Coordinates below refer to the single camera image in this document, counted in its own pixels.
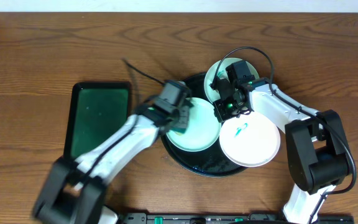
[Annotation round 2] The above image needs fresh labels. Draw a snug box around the light green stained plate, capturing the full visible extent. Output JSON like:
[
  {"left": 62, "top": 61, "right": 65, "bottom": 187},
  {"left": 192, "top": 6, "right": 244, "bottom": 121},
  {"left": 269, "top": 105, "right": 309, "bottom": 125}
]
[{"left": 203, "top": 58, "right": 260, "bottom": 103}]

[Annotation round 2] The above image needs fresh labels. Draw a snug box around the green yellow sponge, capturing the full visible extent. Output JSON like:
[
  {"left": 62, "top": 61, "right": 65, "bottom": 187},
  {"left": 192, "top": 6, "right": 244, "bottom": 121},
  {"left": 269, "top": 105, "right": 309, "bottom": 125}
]
[{"left": 173, "top": 128, "right": 186, "bottom": 135}]

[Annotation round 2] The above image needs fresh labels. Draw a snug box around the black rectangular tray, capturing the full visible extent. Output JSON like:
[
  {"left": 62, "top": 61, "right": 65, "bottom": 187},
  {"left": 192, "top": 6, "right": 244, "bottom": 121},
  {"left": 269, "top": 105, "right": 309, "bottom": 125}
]
[{"left": 63, "top": 82, "right": 132, "bottom": 160}]

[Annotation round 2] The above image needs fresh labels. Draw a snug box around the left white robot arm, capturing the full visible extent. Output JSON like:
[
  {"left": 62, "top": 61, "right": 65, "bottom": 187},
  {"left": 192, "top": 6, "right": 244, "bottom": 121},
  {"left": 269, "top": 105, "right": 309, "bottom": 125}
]
[{"left": 32, "top": 96, "right": 193, "bottom": 224}]

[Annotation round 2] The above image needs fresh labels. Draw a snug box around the black round tray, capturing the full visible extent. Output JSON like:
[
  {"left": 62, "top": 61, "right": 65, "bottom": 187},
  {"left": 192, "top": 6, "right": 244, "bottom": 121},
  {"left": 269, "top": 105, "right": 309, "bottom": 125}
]
[{"left": 160, "top": 72, "right": 250, "bottom": 177}]

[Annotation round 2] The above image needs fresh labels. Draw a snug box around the mint green plate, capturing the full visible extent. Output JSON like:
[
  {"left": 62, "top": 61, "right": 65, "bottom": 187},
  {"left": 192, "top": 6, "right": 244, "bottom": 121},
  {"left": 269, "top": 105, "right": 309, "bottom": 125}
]
[{"left": 167, "top": 97, "right": 221, "bottom": 152}]

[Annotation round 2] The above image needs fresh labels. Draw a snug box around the right black camera cable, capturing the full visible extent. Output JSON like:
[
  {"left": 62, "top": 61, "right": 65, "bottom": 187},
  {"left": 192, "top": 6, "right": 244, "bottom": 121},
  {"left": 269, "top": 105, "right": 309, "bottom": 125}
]
[{"left": 209, "top": 46, "right": 357, "bottom": 224}]

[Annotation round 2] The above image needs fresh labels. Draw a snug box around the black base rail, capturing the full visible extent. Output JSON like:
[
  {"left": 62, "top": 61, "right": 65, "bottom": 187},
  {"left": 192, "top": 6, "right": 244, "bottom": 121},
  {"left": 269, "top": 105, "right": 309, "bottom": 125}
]
[{"left": 116, "top": 212, "right": 356, "bottom": 224}]

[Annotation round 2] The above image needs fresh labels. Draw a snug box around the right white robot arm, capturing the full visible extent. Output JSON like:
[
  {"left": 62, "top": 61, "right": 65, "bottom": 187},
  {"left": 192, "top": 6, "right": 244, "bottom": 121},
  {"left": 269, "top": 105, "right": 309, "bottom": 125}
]
[{"left": 208, "top": 75, "right": 357, "bottom": 223}]

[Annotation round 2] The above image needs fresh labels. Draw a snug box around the white stained plate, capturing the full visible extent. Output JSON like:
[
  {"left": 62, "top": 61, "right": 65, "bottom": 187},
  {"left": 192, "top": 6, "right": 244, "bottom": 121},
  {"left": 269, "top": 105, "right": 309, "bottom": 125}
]
[{"left": 219, "top": 112, "right": 281, "bottom": 167}]

